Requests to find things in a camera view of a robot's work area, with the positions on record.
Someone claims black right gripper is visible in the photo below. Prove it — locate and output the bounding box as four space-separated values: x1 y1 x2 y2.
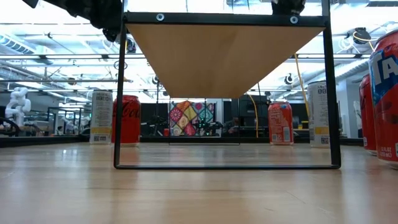
272 0 307 16

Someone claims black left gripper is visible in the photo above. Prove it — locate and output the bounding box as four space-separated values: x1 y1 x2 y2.
90 0 123 43

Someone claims red soda can blue logo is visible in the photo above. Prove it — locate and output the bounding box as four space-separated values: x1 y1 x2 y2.
368 28 398 170
359 73 379 156
267 101 294 146

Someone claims slim white beverage can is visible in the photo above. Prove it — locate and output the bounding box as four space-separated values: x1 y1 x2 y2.
307 80 331 149
90 90 114 146

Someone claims black hanging device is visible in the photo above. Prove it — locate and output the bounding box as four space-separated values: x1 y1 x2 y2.
125 36 137 54

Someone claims black cabinet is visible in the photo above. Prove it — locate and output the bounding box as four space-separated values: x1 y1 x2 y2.
230 95 270 138

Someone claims red Coca-Cola can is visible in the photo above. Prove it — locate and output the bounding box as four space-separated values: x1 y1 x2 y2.
111 95 141 147

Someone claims colourful patterned panel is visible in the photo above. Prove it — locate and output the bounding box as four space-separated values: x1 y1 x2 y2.
169 100 216 137

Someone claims person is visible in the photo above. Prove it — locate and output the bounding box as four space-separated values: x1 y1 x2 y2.
224 116 243 136

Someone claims thick yellow cable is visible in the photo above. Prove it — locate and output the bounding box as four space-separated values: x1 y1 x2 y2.
293 53 311 121

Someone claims black cable reel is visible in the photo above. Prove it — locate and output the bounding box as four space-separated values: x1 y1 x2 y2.
352 27 373 45

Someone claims wooden shelf black metal frame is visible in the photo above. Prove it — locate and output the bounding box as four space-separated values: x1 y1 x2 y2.
113 0 342 170

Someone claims thin yellow cable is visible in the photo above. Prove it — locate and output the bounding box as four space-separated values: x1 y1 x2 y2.
247 93 259 139

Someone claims black aluminium rig frame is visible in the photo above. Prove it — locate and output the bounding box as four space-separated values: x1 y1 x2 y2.
0 135 364 148

